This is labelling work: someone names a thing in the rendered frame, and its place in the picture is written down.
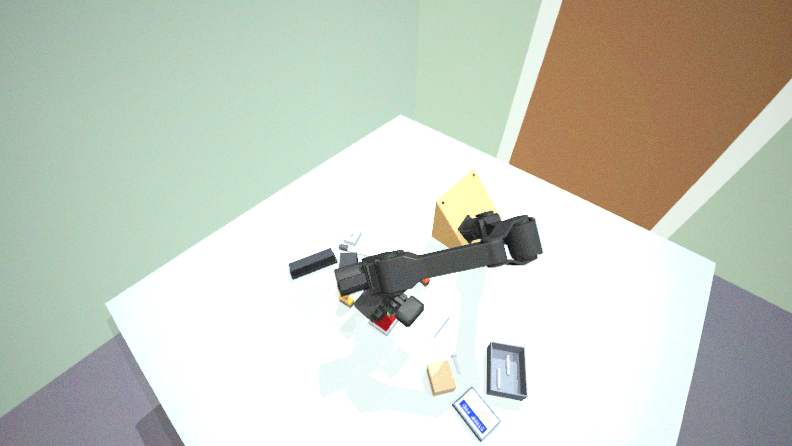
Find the cream paper card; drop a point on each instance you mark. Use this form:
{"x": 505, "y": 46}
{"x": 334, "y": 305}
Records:
{"x": 433, "y": 320}

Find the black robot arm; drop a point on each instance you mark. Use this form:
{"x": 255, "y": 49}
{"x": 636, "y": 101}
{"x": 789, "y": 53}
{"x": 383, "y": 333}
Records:
{"x": 390, "y": 274}

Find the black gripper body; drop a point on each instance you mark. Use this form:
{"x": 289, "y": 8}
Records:
{"x": 408, "y": 310}

